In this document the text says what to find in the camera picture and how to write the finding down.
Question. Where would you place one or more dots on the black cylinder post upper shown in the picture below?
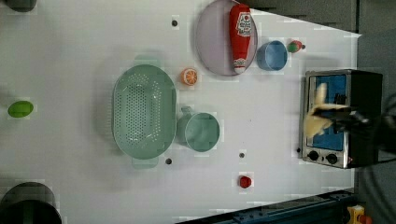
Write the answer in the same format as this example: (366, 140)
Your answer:
(21, 5)

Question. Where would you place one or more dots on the red strawberry toy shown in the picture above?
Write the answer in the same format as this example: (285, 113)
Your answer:
(295, 46)

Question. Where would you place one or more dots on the small red toy fruit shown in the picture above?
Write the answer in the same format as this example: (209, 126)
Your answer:
(245, 182)

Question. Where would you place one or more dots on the blue bowl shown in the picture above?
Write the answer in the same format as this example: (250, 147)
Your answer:
(272, 56)

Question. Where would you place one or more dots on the black cylinder post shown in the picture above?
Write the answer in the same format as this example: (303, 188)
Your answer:
(21, 5)
(29, 203)

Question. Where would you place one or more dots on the orange slice toy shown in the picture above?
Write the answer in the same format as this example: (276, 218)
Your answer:
(189, 76)

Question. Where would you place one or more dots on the red plush ketchup bottle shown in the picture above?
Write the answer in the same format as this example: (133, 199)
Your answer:
(240, 26)

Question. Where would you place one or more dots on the green lime toy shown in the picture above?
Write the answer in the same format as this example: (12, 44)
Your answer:
(20, 109)

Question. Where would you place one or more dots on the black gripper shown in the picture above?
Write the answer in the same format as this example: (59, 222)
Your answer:
(378, 132)

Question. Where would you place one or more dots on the black toaster oven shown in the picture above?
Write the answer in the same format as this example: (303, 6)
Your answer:
(337, 89)

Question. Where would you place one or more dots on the green perforated colander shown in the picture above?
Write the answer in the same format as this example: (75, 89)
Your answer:
(144, 118)

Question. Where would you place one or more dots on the grey round plate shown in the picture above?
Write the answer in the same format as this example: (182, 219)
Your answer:
(212, 38)

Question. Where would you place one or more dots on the black cylinder post lower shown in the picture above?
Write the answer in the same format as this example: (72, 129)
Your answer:
(29, 203)

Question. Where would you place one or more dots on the green mug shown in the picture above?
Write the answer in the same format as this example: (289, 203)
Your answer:
(198, 131)

